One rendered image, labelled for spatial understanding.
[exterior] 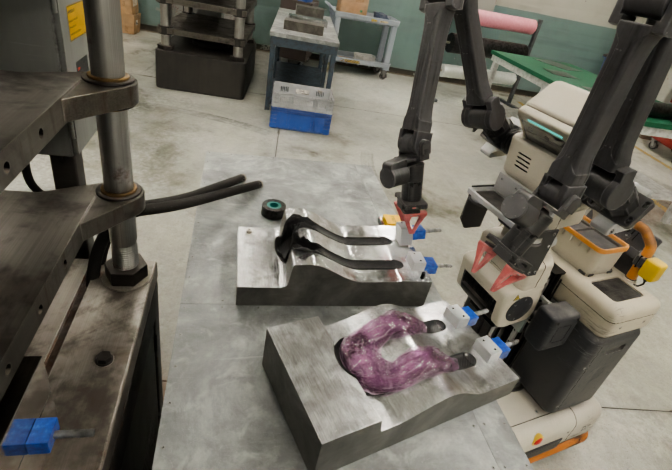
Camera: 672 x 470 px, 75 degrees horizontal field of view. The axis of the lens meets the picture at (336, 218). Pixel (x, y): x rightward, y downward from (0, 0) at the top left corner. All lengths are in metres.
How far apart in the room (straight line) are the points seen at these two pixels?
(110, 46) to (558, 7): 7.97
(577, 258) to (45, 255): 1.50
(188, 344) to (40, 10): 0.72
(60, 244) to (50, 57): 0.39
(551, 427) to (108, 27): 1.80
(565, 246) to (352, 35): 6.31
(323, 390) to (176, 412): 0.28
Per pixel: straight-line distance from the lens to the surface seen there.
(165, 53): 5.13
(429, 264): 1.21
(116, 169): 1.03
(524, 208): 0.96
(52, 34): 1.09
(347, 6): 6.95
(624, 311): 1.62
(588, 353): 1.68
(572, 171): 1.00
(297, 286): 1.09
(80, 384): 1.02
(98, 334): 1.10
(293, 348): 0.89
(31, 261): 0.90
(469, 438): 1.01
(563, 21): 8.62
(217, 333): 1.05
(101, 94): 0.92
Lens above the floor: 1.57
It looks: 31 degrees down
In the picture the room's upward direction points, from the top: 12 degrees clockwise
